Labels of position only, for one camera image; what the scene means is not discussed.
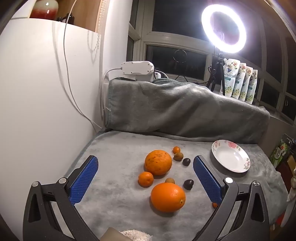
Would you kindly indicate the red and white vase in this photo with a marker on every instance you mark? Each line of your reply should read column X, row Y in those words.
column 44, row 9

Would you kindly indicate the brown kiwi fruit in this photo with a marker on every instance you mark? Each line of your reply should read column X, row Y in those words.
column 178, row 156

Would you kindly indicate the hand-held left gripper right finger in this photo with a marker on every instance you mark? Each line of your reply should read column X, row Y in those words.
column 208, row 180

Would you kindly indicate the large speckled orange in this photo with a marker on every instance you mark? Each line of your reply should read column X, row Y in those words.
column 158, row 162

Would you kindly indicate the small dark bottle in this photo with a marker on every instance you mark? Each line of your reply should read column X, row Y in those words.
column 59, row 19

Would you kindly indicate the white floral plate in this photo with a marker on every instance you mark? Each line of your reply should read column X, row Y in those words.
column 231, row 157

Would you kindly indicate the black tripod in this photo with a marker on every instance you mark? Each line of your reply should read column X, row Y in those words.
column 217, row 69

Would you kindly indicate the orange kumquat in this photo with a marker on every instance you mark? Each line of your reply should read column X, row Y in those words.
column 176, row 150

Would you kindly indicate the large smooth orange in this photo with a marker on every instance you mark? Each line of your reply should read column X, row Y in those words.
column 168, row 197

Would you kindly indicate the person's left hand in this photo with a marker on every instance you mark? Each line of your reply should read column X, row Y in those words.
column 136, row 236

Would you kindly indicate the grey draped blanket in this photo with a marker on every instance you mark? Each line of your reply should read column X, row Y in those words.
column 185, row 109

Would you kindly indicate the dark plum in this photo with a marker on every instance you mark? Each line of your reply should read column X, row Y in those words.
column 188, row 184
column 186, row 161

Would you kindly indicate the white window frame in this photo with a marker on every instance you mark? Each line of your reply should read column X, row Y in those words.
column 175, row 38

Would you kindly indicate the floral refill pouch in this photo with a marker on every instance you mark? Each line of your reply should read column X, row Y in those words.
column 240, row 81
column 254, row 87
column 248, row 84
column 229, row 76

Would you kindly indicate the white refrigerator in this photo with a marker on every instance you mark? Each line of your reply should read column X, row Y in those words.
column 34, row 104

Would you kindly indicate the brown longan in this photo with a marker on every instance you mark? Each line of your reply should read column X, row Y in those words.
column 169, row 180

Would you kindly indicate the light grey fleece blanket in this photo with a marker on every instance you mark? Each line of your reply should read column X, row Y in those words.
column 120, row 150

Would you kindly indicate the small mandarin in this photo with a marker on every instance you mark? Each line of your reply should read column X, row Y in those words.
column 215, row 205
column 145, row 179

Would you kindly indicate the green cardboard box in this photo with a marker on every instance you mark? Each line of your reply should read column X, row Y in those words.
column 278, row 154

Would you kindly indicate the white plug adapter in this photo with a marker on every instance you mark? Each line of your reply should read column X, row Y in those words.
column 158, row 75

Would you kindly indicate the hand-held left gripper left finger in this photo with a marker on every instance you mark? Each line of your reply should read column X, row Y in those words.
column 84, row 180

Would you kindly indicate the white power strip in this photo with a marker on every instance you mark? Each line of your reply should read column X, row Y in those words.
column 137, row 68

